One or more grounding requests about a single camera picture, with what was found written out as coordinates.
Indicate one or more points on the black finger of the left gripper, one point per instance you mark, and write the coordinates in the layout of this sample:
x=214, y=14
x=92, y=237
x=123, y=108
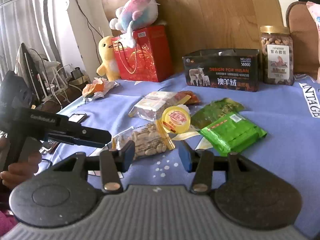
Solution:
x=91, y=137

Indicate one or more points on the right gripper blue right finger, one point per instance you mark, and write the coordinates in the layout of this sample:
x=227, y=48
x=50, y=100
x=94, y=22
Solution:
x=201, y=163

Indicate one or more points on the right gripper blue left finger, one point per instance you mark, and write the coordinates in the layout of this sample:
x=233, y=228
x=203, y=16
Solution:
x=111, y=162

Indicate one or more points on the person's left hand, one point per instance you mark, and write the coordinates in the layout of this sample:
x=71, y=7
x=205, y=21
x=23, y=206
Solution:
x=17, y=173

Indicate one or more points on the dark green snack packet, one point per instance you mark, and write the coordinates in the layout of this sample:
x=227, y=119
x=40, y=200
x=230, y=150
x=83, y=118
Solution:
x=210, y=113

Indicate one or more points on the peanut bag clear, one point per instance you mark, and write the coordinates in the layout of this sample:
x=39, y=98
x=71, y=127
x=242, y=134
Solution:
x=150, y=139

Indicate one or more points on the crumpled orange white wrapper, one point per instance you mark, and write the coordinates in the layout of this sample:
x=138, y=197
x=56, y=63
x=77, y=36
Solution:
x=98, y=89

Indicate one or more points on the yellow jelly cup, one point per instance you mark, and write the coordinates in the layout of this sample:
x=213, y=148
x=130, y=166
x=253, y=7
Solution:
x=176, y=119

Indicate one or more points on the black laptop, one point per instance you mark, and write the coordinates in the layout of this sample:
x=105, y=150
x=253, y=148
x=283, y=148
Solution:
x=25, y=67

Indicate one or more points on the clear biscuit packet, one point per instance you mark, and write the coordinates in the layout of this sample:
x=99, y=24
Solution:
x=153, y=105

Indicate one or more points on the red orange snack packet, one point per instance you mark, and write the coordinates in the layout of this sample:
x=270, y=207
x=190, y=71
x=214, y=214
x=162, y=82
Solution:
x=186, y=97

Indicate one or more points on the yellow plush toy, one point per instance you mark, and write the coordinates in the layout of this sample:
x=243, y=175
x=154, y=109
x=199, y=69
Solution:
x=108, y=67

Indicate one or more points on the blue table cloth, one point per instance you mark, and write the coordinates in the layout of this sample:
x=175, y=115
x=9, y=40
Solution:
x=290, y=149

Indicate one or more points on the red gift bag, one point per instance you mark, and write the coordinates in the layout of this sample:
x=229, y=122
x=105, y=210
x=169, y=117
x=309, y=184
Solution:
x=149, y=59

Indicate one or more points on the black cardboard box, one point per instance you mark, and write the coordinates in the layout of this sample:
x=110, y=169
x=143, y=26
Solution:
x=235, y=69

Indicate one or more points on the white curtain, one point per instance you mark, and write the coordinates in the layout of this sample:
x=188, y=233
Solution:
x=29, y=22

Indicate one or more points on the pink blue plush toy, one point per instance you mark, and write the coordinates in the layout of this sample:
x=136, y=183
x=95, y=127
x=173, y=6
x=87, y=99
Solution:
x=134, y=15

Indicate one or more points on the nut jar gold lid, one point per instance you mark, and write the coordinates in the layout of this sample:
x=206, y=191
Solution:
x=277, y=55

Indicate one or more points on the wooden board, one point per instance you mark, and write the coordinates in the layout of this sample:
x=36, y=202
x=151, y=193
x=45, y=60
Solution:
x=207, y=24

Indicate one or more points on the brown chair back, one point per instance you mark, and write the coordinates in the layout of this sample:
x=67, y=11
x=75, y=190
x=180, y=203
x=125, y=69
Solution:
x=304, y=34

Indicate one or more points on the pink snack bag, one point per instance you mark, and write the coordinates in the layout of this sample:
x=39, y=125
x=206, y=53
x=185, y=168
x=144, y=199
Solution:
x=314, y=10

